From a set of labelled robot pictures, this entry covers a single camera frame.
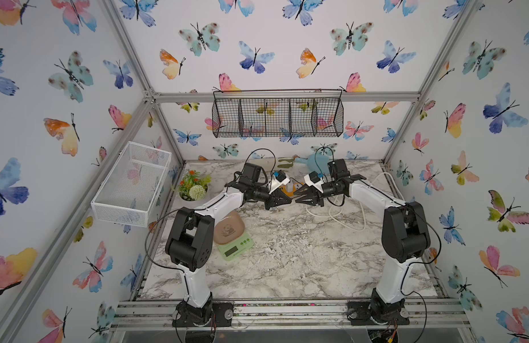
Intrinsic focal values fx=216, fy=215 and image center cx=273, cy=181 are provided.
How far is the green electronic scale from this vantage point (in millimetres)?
880

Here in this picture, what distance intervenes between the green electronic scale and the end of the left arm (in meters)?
0.19

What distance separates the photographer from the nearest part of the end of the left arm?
0.78 m

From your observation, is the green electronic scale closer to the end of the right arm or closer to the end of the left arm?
the end of the left arm

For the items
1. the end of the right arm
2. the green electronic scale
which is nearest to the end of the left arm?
the end of the right arm
